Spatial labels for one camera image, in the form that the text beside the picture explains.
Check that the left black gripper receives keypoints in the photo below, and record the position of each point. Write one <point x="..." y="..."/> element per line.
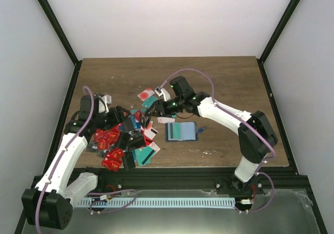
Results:
<point x="118" y="117"/>

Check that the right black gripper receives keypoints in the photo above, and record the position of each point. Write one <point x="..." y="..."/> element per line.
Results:
<point x="159" y="105"/>

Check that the teal card carried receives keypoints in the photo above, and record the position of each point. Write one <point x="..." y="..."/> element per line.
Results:
<point x="174" y="131"/>

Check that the blue leather card holder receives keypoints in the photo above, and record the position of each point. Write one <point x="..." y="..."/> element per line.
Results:
<point x="189" y="131"/>

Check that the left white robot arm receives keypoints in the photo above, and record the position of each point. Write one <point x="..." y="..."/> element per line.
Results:
<point x="51" y="202"/>

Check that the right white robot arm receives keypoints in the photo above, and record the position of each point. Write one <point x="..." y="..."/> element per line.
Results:
<point x="255" y="134"/>

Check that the teal card upper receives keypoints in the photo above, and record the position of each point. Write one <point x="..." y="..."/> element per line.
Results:
<point x="148" y="102"/>

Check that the white card with red dot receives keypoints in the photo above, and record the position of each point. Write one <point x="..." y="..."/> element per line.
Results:
<point x="165" y="120"/>

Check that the black card right pile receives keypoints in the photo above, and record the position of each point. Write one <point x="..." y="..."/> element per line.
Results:
<point x="129" y="125"/>

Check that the black card pile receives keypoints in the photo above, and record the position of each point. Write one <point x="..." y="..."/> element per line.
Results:
<point x="129" y="125"/>
<point x="128" y="161"/>

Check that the white pink card top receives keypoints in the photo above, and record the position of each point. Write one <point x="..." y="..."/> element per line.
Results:
<point x="144" y="95"/>

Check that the red VIP card bottom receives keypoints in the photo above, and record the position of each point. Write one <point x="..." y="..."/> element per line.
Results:
<point x="113" y="160"/>

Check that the teal card bottom pile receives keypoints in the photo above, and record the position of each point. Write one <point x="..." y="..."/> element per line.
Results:
<point x="144" y="154"/>

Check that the black card bottom pile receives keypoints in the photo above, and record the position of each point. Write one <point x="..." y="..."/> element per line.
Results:
<point x="128" y="161"/>

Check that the light blue slotted strip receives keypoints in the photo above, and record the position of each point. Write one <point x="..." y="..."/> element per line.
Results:
<point x="168" y="203"/>

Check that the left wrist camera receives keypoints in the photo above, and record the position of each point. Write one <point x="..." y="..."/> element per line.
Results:
<point x="105" y="101"/>

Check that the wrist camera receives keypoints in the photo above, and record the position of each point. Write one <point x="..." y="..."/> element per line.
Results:
<point x="105" y="101"/>
<point x="163" y="93"/>

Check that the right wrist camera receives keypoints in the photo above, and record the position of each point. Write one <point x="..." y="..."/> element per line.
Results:
<point x="163" y="93"/>

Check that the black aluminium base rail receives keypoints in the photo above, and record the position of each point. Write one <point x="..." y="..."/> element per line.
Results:
<point x="189" y="178"/>

